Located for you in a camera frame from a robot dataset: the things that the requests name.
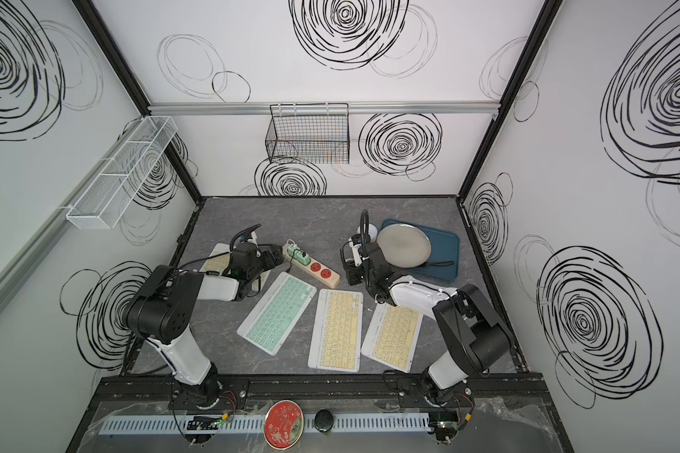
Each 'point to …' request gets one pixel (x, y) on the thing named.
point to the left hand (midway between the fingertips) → (271, 251)
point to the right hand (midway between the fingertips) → (349, 265)
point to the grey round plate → (404, 245)
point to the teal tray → (443, 260)
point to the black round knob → (324, 420)
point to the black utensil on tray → (436, 263)
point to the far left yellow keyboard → (221, 253)
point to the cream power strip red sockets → (315, 270)
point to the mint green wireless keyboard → (276, 314)
